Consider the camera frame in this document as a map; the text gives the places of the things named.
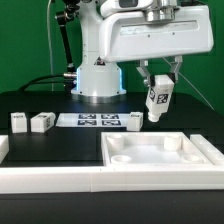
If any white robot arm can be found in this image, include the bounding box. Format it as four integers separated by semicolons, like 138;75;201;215
63;0;214;102

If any black cable bundle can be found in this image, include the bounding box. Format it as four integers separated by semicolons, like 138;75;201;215
18;73;78;93

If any white square tabletop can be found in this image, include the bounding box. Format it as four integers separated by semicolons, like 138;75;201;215
101;132;211;166

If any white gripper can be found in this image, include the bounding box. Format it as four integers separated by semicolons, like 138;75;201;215
99;6;214;87

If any white obstacle fence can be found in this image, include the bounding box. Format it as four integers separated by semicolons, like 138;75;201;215
0;134;224;194

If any grey thin cable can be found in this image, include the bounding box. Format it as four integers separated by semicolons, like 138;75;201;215
161;57;215;111

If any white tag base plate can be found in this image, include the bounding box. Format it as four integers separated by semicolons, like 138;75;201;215
56;113;129;127

